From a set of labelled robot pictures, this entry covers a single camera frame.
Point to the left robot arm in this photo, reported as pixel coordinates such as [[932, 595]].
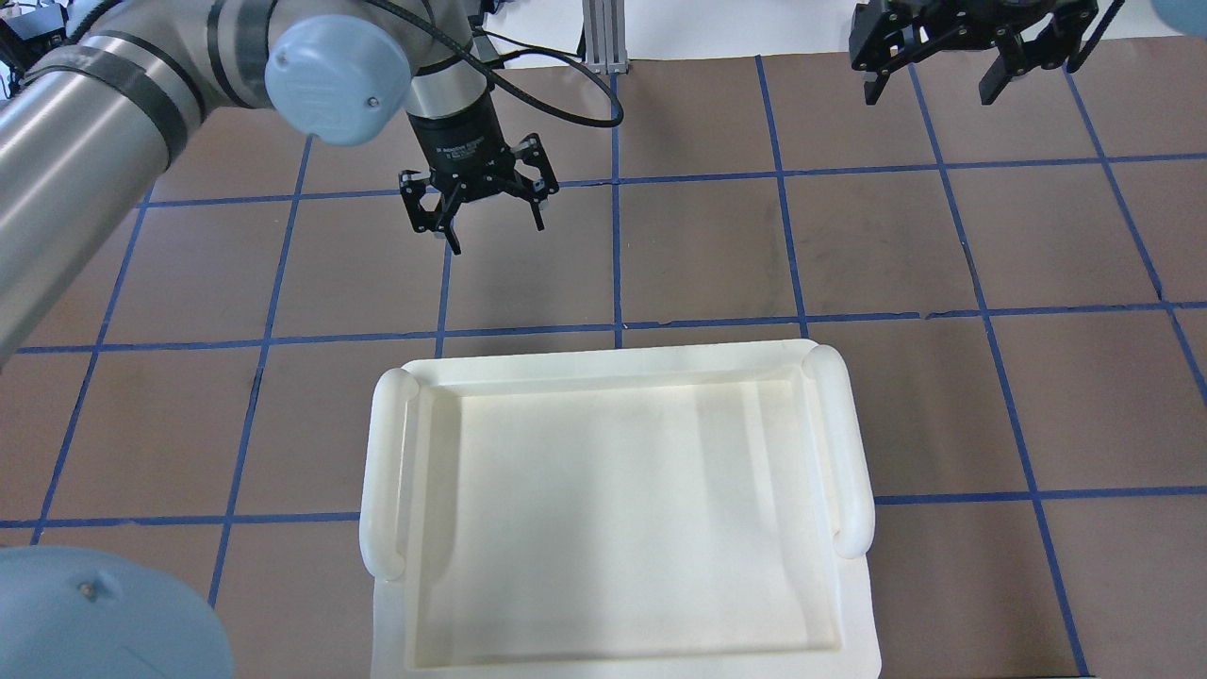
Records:
[[101, 118]]

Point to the aluminium frame post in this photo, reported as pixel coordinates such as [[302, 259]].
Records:
[[603, 36]]

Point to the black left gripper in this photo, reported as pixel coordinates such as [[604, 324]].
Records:
[[459, 141]]

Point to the white plastic tray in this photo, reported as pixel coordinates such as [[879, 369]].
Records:
[[698, 511]]

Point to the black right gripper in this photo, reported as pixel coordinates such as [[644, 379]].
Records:
[[971, 24]]

